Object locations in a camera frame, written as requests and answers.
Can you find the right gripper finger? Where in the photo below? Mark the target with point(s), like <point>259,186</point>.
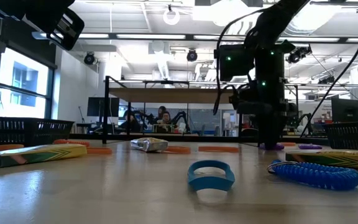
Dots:
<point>268,133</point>
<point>282,129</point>

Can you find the yellow green crayon box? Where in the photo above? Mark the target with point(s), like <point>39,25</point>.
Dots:
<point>42,154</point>
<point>337,159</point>

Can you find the silver yellow snack bar wrapper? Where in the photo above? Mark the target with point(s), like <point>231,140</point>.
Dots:
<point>149,144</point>

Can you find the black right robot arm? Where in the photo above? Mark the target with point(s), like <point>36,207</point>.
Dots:
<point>269,68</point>

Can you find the black round ceiling device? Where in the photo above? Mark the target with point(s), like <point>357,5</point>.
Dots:
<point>192,55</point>
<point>89,58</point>

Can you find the black ceiling device cluster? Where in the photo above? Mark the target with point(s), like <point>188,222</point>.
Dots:
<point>298,53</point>

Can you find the black monitor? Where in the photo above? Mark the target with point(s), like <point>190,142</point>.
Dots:
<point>96,107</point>
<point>346,110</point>

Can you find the black plastic mesh basket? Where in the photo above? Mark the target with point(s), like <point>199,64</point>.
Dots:
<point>26,130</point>
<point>353,135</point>

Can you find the blue silicone wristband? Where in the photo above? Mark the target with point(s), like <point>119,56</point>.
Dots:
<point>211,184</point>

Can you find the long ceiling light strip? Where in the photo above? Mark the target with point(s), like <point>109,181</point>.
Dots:
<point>151,36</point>

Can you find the person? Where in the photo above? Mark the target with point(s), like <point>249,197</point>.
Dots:
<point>166,119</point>
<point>130,124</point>

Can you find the large window with dark frame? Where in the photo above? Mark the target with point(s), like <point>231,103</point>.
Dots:
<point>23,74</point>

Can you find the black metal table frame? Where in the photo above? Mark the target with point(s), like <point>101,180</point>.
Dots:
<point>197,138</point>

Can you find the wooden shelf with black frame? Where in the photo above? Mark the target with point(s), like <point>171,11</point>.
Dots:
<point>166,95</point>

